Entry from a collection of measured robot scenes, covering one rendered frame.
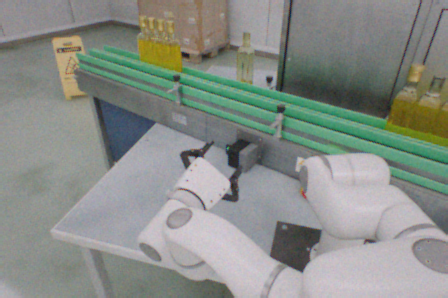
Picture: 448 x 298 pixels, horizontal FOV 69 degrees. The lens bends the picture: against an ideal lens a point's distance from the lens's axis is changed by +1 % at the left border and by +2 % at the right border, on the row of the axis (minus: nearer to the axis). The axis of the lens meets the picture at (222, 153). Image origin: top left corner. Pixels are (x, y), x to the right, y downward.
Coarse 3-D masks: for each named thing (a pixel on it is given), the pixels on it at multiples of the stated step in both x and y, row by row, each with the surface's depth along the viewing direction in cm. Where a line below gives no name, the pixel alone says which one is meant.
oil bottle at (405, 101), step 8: (400, 96) 93; (408, 96) 92; (416, 96) 91; (392, 104) 96; (400, 104) 94; (408, 104) 93; (392, 112) 96; (400, 112) 95; (408, 112) 94; (392, 120) 97; (400, 120) 96; (408, 120) 95; (392, 128) 98; (400, 128) 97
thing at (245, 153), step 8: (240, 144) 117; (248, 144) 117; (232, 152) 115; (240, 152) 113; (248, 152) 113; (256, 152) 117; (232, 160) 117; (240, 160) 114; (248, 160) 114; (256, 160) 120; (248, 168) 116
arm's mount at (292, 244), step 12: (276, 228) 92; (288, 228) 92; (300, 228) 92; (312, 228) 92; (276, 240) 88; (288, 240) 88; (300, 240) 88; (312, 240) 88; (372, 240) 88; (276, 252) 84; (288, 252) 84; (300, 252) 84; (288, 264) 81; (300, 264) 81
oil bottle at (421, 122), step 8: (424, 96) 90; (432, 96) 89; (440, 96) 90; (416, 104) 92; (424, 104) 90; (432, 104) 89; (440, 104) 89; (416, 112) 92; (424, 112) 91; (432, 112) 90; (416, 120) 93; (424, 120) 92; (432, 120) 91; (408, 128) 96; (416, 128) 94; (424, 128) 93; (408, 136) 97; (416, 136) 95; (424, 136) 94
